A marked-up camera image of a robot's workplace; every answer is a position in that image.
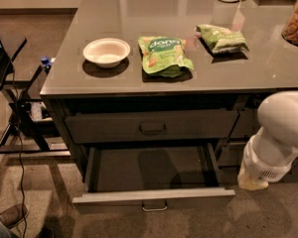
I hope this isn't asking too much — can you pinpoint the small green snack bag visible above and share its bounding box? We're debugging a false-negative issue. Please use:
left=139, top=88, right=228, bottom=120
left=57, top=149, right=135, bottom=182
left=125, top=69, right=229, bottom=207
left=196, top=24, right=248, bottom=55

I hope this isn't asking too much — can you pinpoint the black side desk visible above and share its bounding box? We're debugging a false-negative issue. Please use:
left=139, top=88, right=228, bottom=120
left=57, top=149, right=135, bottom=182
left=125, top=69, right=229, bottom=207
left=0, top=36, right=67, bottom=155

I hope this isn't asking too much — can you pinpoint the white bowl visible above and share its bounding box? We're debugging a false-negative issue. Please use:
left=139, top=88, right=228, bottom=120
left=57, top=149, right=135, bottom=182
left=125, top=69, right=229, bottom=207
left=82, top=38, right=130, bottom=68

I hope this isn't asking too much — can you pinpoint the brown shoe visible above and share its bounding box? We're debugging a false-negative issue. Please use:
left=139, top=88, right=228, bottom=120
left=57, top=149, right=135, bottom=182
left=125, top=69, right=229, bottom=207
left=0, top=203, right=28, bottom=229

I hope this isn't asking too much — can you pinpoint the black cable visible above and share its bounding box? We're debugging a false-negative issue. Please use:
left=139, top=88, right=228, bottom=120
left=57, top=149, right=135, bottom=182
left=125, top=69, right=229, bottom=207
left=9, top=59, right=29, bottom=238

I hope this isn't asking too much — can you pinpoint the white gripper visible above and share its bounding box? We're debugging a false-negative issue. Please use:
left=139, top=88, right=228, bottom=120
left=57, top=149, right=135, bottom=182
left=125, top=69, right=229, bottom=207
left=237, top=136, right=293, bottom=191

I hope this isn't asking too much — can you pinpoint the grey top drawer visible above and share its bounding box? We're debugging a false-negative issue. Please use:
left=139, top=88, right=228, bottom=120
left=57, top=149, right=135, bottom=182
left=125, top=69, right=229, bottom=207
left=65, top=109, right=237, bottom=144

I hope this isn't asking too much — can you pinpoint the blue bottle cap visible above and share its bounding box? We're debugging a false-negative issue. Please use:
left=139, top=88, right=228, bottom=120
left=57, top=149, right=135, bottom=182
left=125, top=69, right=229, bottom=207
left=41, top=57, right=53, bottom=71

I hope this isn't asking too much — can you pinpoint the dark grey drawer cabinet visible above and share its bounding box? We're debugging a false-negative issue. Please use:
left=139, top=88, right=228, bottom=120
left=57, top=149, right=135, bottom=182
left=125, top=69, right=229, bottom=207
left=41, top=0, right=298, bottom=188

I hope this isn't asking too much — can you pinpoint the green chip bag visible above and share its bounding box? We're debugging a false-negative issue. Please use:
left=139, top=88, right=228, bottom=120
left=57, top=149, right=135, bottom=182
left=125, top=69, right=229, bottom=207
left=138, top=37, right=194, bottom=78

